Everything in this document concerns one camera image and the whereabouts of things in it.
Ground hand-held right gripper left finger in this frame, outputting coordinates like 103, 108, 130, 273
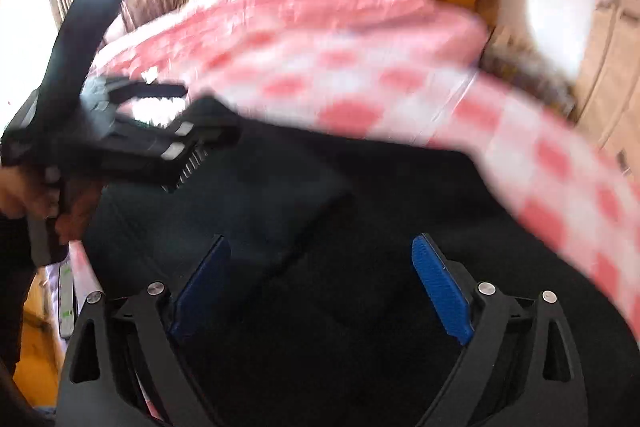
55, 234, 233, 427

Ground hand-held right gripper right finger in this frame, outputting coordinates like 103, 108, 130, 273
411, 233, 588, 427

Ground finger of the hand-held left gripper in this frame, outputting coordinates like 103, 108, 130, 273
172, 97, 243, 148
110, 79, 190, 104

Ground black pants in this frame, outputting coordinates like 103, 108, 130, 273
65, 127, 640, 427

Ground person's left forearm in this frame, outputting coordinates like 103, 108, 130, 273
0, 212, 39, 378

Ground person's left hand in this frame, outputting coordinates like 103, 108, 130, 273
0, 164, 103, 248

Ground pink quilt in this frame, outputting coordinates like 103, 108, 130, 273
95, 0, 441, 74

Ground white flat object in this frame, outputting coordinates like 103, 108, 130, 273
58, 259, 77, 341

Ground pink checked bed sheet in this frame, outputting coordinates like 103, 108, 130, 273
67, 0, 640, 423

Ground nightstand with floral cloth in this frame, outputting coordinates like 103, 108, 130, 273
480, 36, 577, 118

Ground light wooden wardrobe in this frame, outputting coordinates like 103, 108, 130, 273
570, 0, 640, 178

